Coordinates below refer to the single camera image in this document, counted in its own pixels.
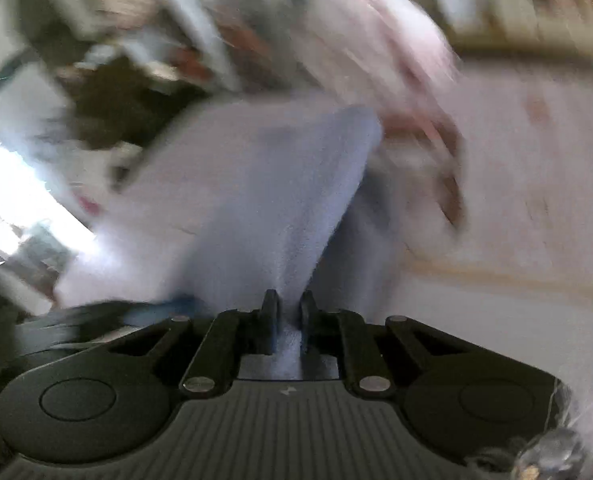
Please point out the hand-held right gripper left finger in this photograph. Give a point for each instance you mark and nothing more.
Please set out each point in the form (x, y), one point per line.
(271, 322)

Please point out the lavender and beige sweater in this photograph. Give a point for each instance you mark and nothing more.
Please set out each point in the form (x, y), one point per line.
(276, 185)

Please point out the white and pink plush bunny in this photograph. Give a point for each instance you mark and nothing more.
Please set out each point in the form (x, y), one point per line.
(371, 35)

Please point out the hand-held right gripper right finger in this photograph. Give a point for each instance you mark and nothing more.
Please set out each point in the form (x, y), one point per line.
(307, 322)

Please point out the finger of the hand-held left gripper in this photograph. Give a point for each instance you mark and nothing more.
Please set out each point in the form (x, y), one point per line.
(146, 312)

